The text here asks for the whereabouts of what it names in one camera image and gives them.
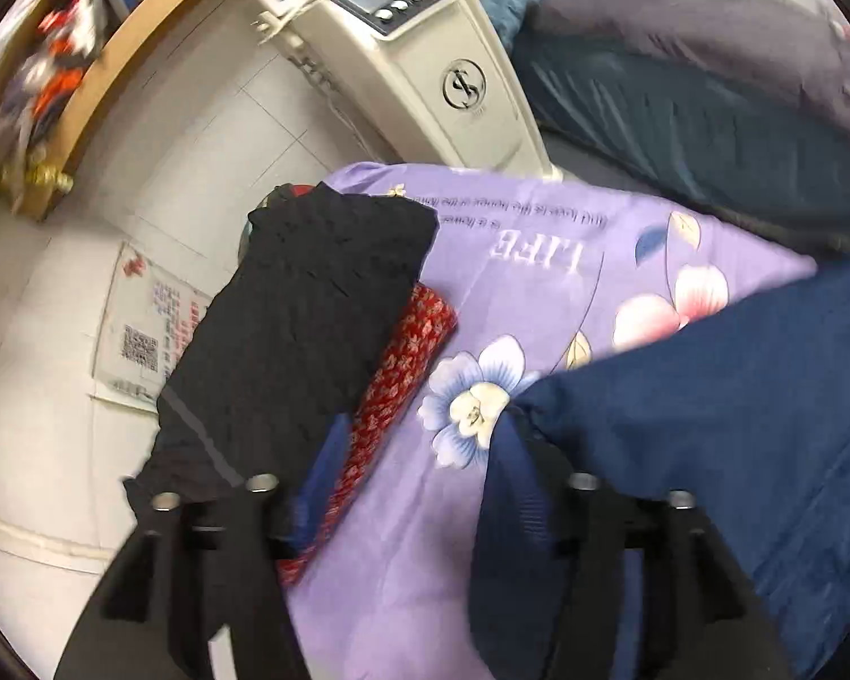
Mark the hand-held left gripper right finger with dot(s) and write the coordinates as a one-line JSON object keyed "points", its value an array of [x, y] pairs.
{"points": [[588, 552]]}

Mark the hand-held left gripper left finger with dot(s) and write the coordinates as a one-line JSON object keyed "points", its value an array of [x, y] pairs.
{"points": [[216, 552]]}

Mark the navy blue pants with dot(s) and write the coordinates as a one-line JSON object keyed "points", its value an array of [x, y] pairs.
{"points": [[715, 404]]}

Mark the white printed paper sheet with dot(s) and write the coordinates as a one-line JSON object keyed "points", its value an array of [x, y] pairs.
{"points": [[142, 326]]}

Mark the red floral folded garment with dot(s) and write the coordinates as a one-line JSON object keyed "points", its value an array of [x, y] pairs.
{"points": [[397, 382]]}

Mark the black folded garment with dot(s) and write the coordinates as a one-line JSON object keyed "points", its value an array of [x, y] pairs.
{"points": [[304, 312]]}

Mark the purple floral bedsheet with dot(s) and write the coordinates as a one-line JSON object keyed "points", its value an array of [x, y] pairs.
{"points": [[510, 283]]}

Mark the brass knob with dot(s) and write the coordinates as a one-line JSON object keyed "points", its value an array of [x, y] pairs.
{"points": [[44, 174]]}

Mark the dark teal blanket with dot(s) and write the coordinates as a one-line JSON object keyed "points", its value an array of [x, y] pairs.
{"points": [[680, 134]]}

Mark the wooden shelf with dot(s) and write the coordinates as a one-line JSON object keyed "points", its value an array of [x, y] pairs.
{"points": [[113, 64]]}

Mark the white electric heater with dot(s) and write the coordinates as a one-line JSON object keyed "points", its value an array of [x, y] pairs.
{"points": [[425, 49]]}

